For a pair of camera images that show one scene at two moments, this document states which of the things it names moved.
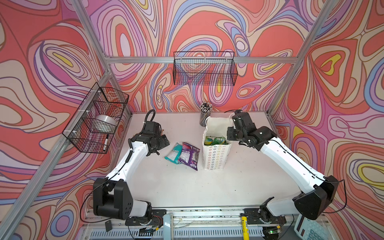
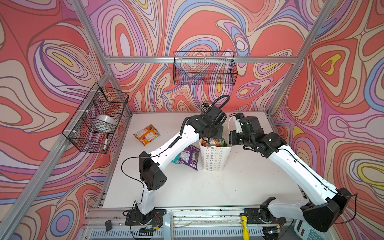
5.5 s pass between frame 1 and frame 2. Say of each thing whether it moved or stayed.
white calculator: stayed
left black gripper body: moved
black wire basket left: stayed
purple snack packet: stayed
